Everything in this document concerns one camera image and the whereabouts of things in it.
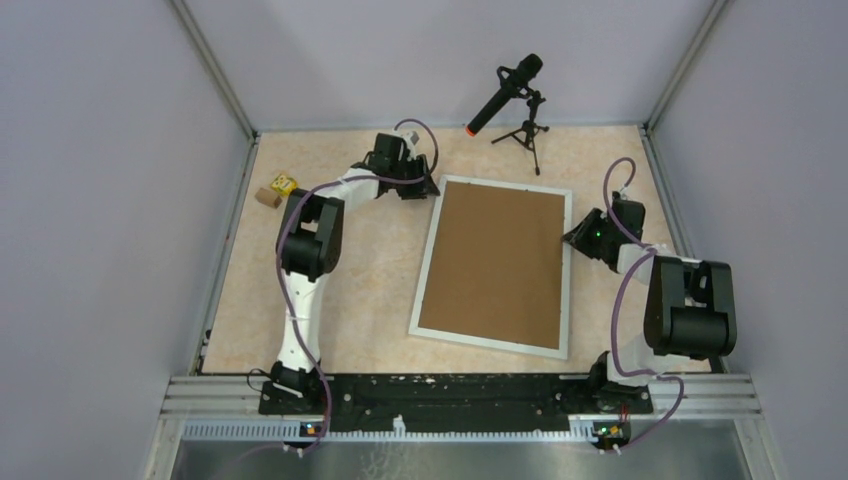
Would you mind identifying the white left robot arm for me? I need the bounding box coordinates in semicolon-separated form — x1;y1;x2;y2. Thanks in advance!
269;129;440;414

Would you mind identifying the white picture frame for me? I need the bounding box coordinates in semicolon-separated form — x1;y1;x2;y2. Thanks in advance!
407;174;574;362

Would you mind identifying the white toothed cable channel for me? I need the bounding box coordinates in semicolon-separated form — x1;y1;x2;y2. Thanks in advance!
182;417;597;443

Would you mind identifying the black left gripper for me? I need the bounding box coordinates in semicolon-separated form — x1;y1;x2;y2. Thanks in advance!
390;154;440;200

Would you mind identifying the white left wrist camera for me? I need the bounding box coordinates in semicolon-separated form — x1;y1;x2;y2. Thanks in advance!
396;130;420;151

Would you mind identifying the small brown cardboard block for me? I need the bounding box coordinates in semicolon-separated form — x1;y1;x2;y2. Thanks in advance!
254;187;282;209

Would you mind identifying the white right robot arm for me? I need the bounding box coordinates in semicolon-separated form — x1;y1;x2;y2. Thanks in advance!
562;198;738;412

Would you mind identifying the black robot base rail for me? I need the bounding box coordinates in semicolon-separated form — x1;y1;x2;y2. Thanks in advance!
258;373;654;434

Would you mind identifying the black mini tripod stand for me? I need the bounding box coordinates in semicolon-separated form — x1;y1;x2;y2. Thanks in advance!
491;90;550;176

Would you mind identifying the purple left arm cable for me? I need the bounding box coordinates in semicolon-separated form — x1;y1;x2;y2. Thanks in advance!
274;118;441;458

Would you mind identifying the black shotgun microphone orange tip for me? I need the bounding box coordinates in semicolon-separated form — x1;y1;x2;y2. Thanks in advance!
465;53;544;137

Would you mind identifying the yellow toy cube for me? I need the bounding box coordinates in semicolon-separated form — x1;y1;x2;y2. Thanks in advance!
269;173;299;197

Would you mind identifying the brown cardboard backing board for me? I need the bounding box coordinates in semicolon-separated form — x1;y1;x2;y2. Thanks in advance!
417;181;566;351

